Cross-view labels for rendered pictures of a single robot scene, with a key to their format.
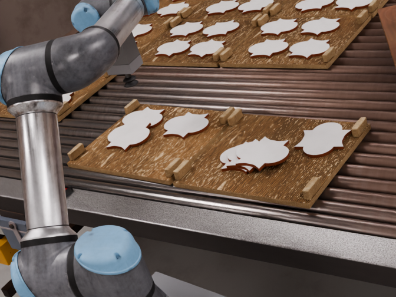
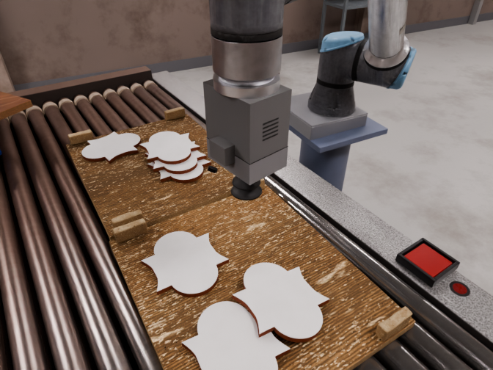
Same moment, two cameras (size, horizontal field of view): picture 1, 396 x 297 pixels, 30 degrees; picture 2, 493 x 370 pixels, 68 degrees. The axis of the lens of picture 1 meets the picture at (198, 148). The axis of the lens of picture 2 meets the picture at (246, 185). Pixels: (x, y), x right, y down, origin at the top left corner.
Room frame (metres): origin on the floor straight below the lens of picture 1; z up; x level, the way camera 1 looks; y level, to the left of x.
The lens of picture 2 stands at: (2.36, 0.21, 1.43)
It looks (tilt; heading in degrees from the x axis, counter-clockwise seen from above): 36 degrees down; 193
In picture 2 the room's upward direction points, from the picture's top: straight up
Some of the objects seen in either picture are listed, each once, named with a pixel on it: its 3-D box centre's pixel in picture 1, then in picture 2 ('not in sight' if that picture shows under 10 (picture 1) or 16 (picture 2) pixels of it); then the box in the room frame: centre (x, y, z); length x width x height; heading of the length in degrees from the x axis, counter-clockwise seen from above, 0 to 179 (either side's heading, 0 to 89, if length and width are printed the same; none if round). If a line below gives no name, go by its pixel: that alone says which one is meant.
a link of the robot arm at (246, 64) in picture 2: not in sight; (244, 54); (1.96, 0.12, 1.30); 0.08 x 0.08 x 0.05
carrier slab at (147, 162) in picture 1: (152, 139); (245, 279); (1.96, 0.12, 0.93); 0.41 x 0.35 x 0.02; 44
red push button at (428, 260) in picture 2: not in sight; (426, 261); (1.84, 0.43, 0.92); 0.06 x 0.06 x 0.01; 47
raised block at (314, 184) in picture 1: (311, 188); (174, 113); (1.43, -0.22, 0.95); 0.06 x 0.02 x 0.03; 136
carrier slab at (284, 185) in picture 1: (271, 155); (157, 163); (1.66, -0.18, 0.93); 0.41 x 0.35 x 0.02; 46
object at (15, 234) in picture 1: (27, 229); not in sight; (1.97, 0.58, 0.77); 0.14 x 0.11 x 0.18; 47
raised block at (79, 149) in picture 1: (76, 151); (394, 324); (2.01, 0.35, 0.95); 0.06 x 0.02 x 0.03; 134
